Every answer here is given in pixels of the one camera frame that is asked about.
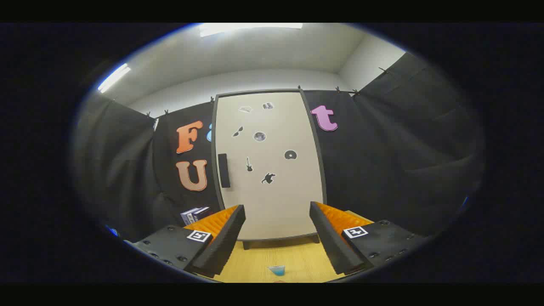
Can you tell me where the ceiling light panel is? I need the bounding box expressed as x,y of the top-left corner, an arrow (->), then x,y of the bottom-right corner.
98,64 -> 131,93

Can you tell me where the black backdrop cloth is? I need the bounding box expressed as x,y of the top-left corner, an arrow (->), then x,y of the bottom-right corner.
72,52 -> 485,243

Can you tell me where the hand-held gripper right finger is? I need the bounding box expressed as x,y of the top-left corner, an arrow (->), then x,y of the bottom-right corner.
309,201 -> 430,276

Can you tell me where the cream cabinet door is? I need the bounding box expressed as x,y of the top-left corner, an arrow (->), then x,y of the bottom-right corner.
216,92 -> 325,241

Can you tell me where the black door handle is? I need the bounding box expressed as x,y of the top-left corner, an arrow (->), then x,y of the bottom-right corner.
218,153 -> 231,188

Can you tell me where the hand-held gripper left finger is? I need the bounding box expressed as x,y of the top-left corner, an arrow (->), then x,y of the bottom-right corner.
123,204 -> 247,279

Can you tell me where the small blue and white box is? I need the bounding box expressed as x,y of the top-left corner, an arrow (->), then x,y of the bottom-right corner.
191,207 -> 211,224
181,207 -> 200,226

